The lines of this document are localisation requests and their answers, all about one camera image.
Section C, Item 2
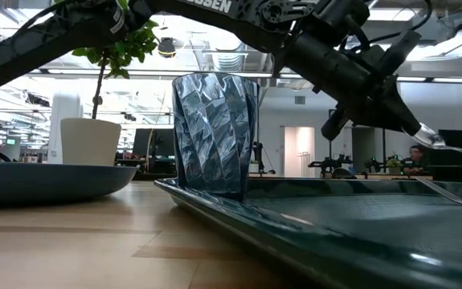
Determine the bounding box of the white door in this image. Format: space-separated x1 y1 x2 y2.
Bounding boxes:
284 126 316 178

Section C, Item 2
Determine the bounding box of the black ceiling camera dome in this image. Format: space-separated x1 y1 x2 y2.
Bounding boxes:
157 37 177 59

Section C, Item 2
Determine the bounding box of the dark green serving tray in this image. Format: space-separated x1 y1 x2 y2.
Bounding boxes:
153 176 462 289

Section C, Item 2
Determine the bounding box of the silver ventilation duct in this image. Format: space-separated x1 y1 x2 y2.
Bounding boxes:
212 51 251 72

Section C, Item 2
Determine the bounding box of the person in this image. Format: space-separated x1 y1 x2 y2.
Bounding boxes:
401 144 431 176

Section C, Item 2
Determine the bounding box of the black background monitor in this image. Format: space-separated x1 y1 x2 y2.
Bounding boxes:
438 128 462 149

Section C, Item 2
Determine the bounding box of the orange-handled metal spoon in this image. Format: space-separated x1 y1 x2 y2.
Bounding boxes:
403 122 462 165

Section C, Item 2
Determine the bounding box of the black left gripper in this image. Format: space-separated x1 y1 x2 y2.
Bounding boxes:
284 31 423 141

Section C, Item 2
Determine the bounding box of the black tripod stand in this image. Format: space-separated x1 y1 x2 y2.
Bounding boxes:
253 140 276 176

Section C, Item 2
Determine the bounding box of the green leafy plant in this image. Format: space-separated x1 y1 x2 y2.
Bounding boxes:
72 0 160 120

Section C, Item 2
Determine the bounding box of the blue faceted plastic cup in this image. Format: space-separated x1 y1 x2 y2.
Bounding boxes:
171 71 260 201

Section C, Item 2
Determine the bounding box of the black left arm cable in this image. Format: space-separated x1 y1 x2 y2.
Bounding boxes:
369 0 434 45

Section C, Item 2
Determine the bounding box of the dark pair of monitors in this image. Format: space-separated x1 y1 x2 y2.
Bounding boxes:
133 128 175 158

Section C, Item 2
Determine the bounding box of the white plant pot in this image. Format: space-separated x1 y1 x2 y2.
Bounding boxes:
59 117 122 167

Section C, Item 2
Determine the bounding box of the blue round plate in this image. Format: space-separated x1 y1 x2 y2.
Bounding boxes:
0 160 139 208

